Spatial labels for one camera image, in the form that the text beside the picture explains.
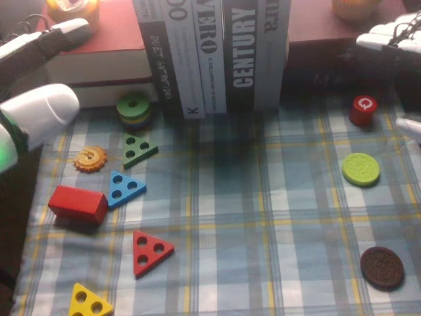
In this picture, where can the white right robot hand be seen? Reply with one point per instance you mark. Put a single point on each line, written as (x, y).
(404, 33)

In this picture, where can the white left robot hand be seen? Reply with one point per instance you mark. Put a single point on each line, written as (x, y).
(49, 105)

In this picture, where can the thick red hardcover book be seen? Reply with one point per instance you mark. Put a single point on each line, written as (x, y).
(115, 29)

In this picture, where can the black book with handwritten title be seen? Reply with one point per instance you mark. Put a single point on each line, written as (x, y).
(158, 59)

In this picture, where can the plain orange toy cupcake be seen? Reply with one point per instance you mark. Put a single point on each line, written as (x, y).
(356, 10)

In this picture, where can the tan toy biscuit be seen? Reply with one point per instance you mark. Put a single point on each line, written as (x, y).
(90, 161)

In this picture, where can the red cylinder block with Q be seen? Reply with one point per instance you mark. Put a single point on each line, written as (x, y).
(361, 113)

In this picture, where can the toy cupcake with white swirl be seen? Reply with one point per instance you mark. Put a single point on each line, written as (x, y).
(84, 16)

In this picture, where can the green triangle block with holes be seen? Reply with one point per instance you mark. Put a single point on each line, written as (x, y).
(138, 153)

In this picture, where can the red rectangular wooden block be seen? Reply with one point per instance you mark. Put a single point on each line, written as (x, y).
(77, 204)

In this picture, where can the blue triangle block with holes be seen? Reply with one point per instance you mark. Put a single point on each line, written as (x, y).
(123, 194)

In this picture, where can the green toy sandwich cookie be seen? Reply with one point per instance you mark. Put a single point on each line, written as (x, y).
(360, 169)

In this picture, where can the red triangle block with holes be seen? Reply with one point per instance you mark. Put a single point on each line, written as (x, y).
(149, 255)

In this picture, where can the yellow triangle block with holes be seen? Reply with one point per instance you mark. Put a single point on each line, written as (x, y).
(87, 304)

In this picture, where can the blue plaid tablecloth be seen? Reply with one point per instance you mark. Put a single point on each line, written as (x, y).
(237, 214)

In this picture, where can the brown toy sandwich cookie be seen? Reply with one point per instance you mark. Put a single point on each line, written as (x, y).
(381, 267)

